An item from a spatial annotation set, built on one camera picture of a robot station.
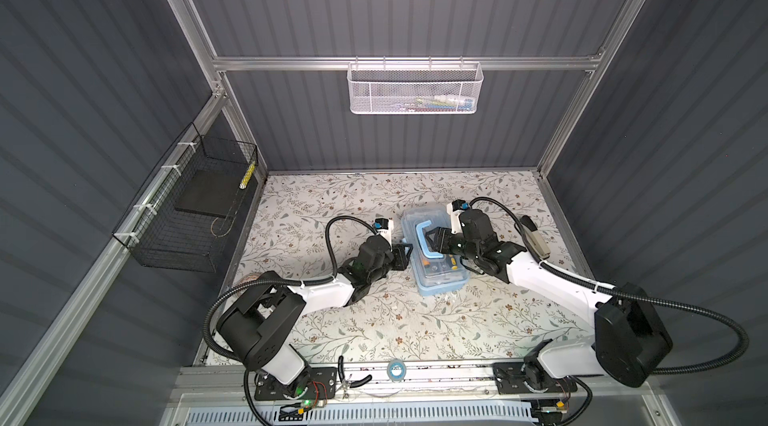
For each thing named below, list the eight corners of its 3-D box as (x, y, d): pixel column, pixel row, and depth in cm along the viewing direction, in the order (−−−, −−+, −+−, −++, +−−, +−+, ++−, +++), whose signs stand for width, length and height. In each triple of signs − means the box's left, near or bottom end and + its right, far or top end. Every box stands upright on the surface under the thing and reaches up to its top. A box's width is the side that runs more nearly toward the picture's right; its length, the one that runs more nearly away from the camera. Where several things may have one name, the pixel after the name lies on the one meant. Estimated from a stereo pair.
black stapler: (541, 260, 98) (547, 252, 94) (514, 225, 107) (519, 217, 103) (548, 257, 98) (555, 249, 94) (521, 223, 107) (526, 214, 103)
